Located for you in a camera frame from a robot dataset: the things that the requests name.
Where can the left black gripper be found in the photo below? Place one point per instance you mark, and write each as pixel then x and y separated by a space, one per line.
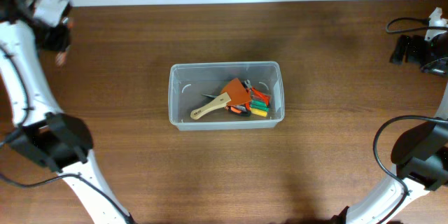
pixel 64 42

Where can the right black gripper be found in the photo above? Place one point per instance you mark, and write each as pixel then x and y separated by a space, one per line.
pixel 414 42

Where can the orange socket bit holder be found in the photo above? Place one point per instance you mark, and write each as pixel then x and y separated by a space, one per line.
pixel 61 57

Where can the clear screwdriver set case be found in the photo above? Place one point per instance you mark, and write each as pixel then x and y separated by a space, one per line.
pixel 259 108

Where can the small red cutting pliers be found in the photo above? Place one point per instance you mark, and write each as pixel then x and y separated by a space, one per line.
pixel 258 98

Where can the orange long nose pliers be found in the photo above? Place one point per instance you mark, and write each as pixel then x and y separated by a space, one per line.
pixel 219 102

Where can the orange scraper wooden handle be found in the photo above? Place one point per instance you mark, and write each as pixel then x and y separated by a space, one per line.
pixel 233 94

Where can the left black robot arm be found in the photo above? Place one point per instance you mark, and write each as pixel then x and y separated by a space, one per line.
pixel 43 133

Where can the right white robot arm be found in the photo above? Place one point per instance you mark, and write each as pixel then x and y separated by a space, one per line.
pixel 419 156

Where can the clear plastic container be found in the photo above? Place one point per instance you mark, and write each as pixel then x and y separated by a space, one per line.
pixel 190 84

